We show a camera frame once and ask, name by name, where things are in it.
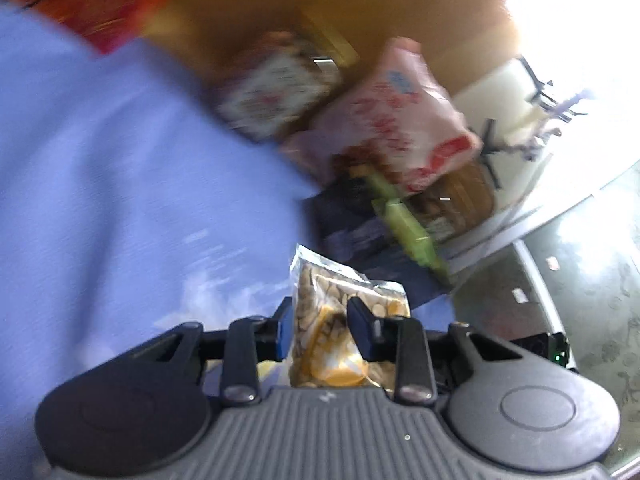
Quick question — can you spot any dark sheep-print tin box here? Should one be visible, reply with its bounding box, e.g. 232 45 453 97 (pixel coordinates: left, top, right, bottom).
303 176 451 310

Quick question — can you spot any nut jar gold lid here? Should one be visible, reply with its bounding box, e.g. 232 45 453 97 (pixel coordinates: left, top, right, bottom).
209 9 359 143

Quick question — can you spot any yellow clear nut packet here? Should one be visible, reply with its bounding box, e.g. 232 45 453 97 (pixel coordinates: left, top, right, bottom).
288 245 410 392

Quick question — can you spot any blue tablecloth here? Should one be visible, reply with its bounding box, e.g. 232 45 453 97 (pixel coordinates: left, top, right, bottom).
0 0 457 480

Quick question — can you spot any pink snack bag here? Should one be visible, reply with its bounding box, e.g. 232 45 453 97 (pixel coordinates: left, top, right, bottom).
282 37 483 196

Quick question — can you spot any light green snack packet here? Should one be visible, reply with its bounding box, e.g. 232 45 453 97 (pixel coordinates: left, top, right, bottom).
350 165 448 280

